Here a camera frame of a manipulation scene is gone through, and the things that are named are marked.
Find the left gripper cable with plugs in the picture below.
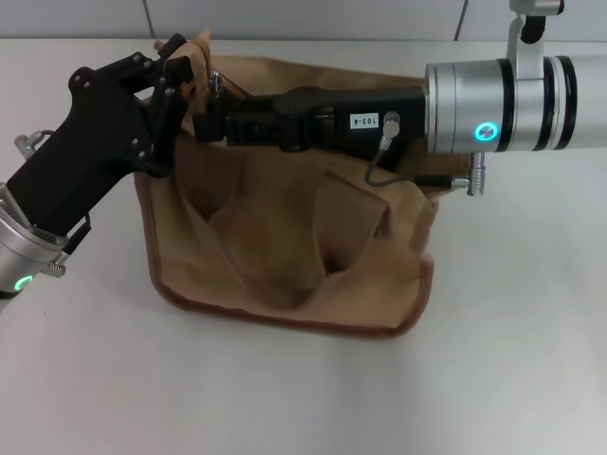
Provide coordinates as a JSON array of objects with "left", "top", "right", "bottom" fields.
[{"left": 13, "top": 128, "right": 92, "bottom": 277}]

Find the gripper cable with plugs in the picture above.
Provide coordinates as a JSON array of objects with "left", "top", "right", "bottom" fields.
[
  {"left": 364, "top": 109, "right": 454, "bottom": 190},
  {"left": 13, "top": 128, "right": 92, "bottom": 277}
]

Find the khaki canvas food bag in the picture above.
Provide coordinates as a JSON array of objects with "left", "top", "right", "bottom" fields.
[{"left": 134, "top": 27, "right": 440, "bottom": 340}]

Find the right gripper cable with plugs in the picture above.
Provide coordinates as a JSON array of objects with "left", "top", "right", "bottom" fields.
[{"left": 364, "top": 109, "right": 454, "bottom": 190}]

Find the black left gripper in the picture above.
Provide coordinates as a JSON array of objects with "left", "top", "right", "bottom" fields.
[{"left": 7, "top": 31, "right": 194, "bottom": 236}]

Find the silver right camera bracket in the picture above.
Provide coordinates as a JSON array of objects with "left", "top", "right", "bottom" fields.
[{"left": 506, "top": 0, "right": 566, "bottom": 81}]

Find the silver metal zipper slider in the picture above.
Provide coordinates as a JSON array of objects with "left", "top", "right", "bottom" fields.
[{"left": 207, "top": 68, "right": 225, "bottom": 101}]

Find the dark right camera cable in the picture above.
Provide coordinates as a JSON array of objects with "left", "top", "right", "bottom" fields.
[{"left": 519, "top": 13, "right": 547, "bottom": 45}]

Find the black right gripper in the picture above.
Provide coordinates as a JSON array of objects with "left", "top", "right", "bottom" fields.
[{"left": 193, "top": 84, "right": 431, "bottom": 174}]

